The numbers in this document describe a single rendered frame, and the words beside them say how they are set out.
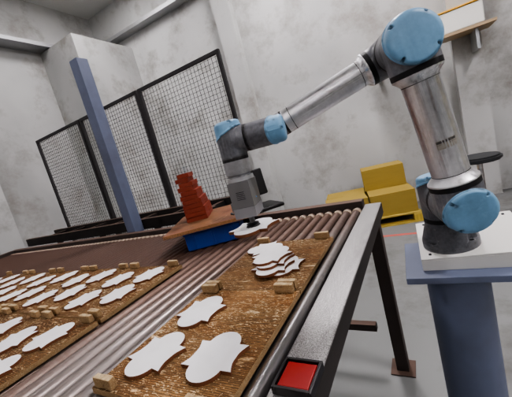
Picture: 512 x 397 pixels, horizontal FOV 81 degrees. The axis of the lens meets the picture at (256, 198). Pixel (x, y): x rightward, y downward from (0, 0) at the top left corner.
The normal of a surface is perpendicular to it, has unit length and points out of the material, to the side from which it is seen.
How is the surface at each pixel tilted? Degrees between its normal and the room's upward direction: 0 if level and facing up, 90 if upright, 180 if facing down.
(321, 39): 90
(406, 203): 90
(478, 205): 100
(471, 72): 90
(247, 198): 90
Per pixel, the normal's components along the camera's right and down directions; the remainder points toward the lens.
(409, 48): -0.24, 0.13
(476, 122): -0.42, 0.25
